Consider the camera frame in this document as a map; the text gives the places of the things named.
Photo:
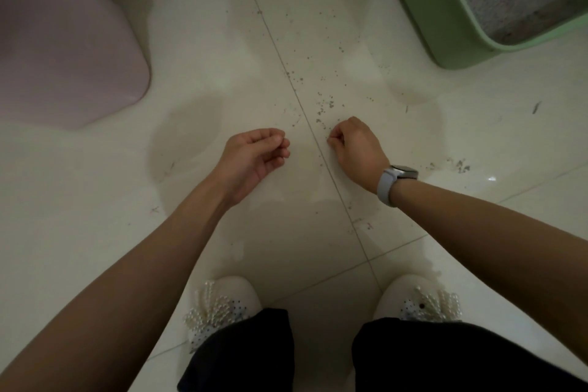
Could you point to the grey wrist watch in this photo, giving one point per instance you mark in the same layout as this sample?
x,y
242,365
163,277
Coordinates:
x,y
387,185

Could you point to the green plastic litter box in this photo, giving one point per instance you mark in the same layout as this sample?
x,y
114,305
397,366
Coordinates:
x,y
427,15

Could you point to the person's left forearm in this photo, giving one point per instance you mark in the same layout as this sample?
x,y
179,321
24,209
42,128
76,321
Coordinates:
x,y
133,286

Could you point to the person's leg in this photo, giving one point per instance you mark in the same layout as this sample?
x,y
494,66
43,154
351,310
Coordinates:
x,y
441,359
243,355

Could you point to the person's left hand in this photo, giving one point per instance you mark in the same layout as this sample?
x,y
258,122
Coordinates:
x,y
243,157

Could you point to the white pearl slipper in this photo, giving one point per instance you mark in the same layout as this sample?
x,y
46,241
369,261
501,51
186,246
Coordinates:
x,y
409,297
229,300

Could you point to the white pearl right slipper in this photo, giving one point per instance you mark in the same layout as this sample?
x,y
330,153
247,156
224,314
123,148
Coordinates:
x,y
409,297

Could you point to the person's right hand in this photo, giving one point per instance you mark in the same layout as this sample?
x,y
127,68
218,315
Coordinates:
x,y
360,153

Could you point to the person's right fingers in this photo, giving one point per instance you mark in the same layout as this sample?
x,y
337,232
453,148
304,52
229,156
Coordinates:
x,y
336,134

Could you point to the person's left leg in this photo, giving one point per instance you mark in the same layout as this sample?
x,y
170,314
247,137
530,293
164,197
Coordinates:
x,y
243,355

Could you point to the person's right forearm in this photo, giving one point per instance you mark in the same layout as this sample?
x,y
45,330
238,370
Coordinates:
x,y
496,249

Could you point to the white pearl left slipper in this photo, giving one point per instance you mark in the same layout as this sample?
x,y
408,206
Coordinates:
x,y
229,300

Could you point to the person's right leg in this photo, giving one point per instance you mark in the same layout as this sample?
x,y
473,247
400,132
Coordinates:
x,y
441,359

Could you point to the pink plastic bin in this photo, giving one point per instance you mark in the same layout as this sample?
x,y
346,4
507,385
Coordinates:
x,y
64,38

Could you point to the scattered grey litter granules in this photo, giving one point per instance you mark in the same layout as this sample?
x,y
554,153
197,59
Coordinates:
x,y
320,107

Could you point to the person's left fingers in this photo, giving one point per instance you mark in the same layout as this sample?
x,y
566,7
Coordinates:
x,y
275,141

